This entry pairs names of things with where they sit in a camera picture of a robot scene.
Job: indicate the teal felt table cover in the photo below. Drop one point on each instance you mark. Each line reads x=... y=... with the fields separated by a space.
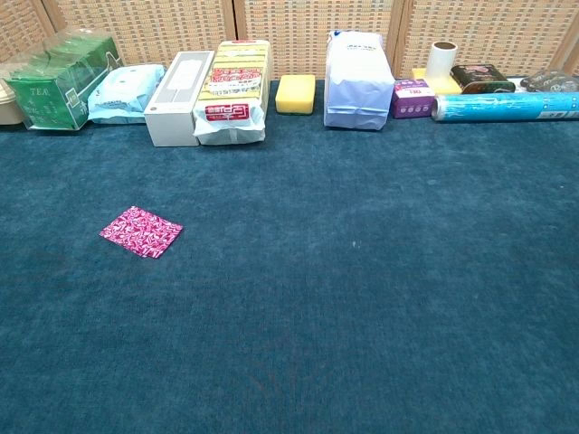
x=316 y=271

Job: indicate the white paper bag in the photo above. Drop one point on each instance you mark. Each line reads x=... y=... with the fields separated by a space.
x=357 y=90

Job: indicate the blue cling film roll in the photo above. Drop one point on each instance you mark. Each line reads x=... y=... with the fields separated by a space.
x=497 y=107

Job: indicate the light blue wet wipes pack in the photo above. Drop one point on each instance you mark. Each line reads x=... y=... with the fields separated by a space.
x=122 y=95

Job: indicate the pink patterned card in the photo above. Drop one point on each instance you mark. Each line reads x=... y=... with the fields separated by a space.
x=140 y=233

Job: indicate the white roll cardboard core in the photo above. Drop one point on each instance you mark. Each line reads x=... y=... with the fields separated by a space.
x=441 y=63

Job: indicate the dark green tin can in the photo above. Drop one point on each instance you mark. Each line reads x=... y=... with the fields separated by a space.
x=479 y=77

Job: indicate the clear box green tea bags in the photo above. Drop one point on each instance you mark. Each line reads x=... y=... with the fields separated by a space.
x=45 y=99

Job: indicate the beige lidded food container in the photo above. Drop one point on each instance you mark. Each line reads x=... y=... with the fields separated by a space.
x=9 y=108

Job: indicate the long white cardboard box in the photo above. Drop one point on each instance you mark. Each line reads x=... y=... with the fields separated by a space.
x=172 y=122

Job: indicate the yellow sponge multipack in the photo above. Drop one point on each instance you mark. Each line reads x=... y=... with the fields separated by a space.
x=230 y=90

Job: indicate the small purple box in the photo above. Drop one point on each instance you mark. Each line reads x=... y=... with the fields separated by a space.
x=409 y=101

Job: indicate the woven bamboo folding screen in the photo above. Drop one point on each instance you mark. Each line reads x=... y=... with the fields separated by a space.
x=298 y=36

